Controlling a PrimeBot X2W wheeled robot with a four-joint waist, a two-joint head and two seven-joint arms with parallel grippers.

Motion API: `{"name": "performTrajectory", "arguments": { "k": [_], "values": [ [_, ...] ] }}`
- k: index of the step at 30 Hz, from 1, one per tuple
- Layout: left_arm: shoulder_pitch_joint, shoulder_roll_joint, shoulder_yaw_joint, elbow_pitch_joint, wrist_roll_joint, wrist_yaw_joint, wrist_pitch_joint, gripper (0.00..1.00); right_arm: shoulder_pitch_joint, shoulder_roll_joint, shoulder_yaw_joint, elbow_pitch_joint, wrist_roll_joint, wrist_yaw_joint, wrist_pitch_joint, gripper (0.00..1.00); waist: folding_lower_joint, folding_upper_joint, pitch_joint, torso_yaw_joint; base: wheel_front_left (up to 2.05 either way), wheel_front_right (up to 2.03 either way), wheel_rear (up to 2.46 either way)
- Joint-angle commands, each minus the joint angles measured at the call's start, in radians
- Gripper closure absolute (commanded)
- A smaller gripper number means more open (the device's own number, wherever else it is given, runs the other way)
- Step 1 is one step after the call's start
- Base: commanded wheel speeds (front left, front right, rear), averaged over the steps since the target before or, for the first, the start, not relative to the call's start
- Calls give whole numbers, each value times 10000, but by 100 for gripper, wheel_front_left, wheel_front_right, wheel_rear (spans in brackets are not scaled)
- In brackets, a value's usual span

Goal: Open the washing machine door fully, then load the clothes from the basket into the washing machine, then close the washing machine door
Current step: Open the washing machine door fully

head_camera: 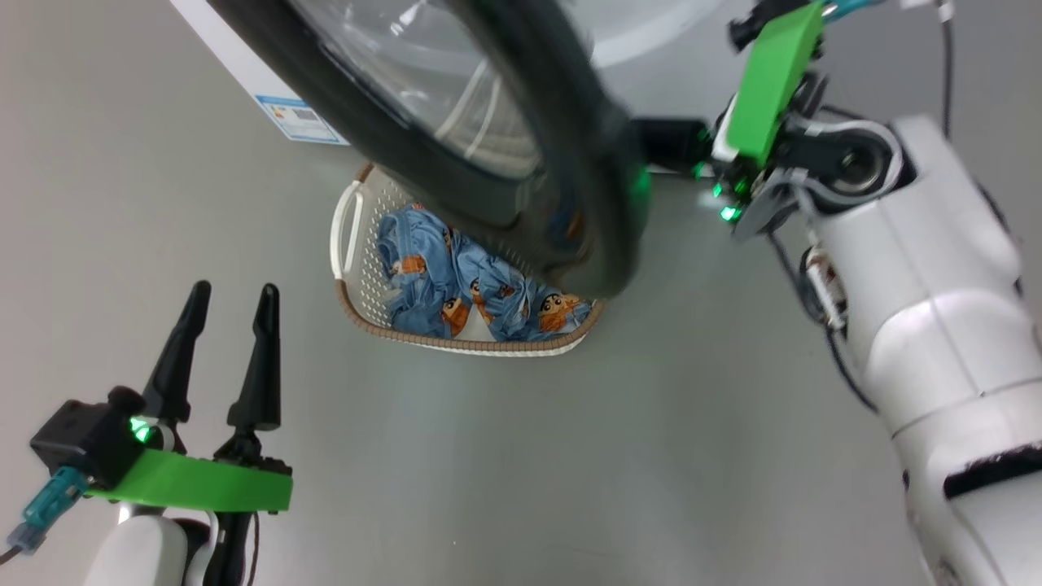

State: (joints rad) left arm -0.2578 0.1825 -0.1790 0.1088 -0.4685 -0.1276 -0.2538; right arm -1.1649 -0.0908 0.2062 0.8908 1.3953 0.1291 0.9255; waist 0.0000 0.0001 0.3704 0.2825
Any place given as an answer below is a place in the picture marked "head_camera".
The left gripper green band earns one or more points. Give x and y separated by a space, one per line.
203 484

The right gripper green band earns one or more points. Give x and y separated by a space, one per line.
773 89

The dark round glass washer door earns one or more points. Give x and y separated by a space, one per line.
586 203

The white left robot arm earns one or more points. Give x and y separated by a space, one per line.
134 553

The white perforated basket brown rim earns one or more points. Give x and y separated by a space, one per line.
366 285

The blue energy label sticker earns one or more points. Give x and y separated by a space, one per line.
297 118

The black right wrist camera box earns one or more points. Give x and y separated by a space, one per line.
745 31

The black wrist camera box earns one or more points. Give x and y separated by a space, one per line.
745 31
81 435

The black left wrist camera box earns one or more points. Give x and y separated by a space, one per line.
81 435

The teal left camera connector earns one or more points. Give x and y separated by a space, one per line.
53 496

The teal camera connector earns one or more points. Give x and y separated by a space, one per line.
53 496
847 6

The teal right camera connector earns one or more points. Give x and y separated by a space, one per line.
847 6

